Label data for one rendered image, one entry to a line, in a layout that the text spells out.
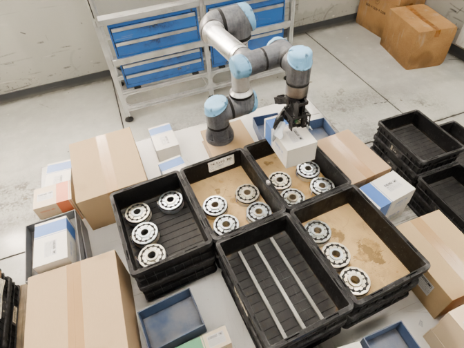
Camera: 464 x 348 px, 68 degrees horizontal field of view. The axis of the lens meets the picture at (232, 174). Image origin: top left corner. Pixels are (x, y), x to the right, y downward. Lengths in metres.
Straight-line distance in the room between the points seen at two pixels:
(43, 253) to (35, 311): 0.22
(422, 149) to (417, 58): 1.87
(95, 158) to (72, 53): 2.44
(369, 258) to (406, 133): 1.26
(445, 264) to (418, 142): 1.15
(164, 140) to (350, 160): 0.94
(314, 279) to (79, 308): 0.79
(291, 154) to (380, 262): 0.50
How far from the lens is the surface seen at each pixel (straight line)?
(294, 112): 1.19
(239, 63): 1.11
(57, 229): 1.50
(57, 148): 3.40
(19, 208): 3.04
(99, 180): 1.59
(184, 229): 1.40
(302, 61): 1.09
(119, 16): 2.98
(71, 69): 4.11
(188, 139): 1.96
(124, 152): 1.68
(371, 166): 1.62
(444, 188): 2.35
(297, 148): 1.24
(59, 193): 1.69
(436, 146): 2.43
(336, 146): 1.67
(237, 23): 1.48
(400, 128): 2.48
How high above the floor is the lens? 1.97
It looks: 47 degrees down
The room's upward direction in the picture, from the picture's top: 5 degrees counter-clockwise
